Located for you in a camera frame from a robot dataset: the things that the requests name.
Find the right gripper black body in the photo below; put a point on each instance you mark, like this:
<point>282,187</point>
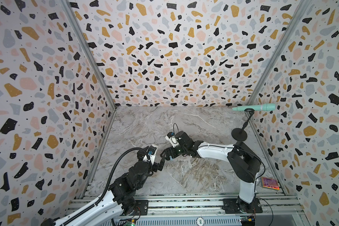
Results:
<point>169,152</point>

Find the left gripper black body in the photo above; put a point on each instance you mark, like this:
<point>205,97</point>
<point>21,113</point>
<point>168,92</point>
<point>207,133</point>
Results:
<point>151,167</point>

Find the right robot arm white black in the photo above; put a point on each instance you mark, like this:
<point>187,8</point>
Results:
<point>245,163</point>

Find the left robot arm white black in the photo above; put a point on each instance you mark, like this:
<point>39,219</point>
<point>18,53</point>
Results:
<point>117,197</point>

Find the black microphone stand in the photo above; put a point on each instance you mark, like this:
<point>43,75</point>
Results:
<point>239,134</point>

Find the pink orange card box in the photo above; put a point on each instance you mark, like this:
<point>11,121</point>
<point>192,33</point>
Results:
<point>270,183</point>

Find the mint green microphone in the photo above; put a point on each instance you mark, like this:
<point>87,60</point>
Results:
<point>262,107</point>

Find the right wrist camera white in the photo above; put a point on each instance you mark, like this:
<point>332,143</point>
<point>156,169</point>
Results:
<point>172,139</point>

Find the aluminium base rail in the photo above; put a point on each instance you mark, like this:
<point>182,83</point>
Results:
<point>271,209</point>

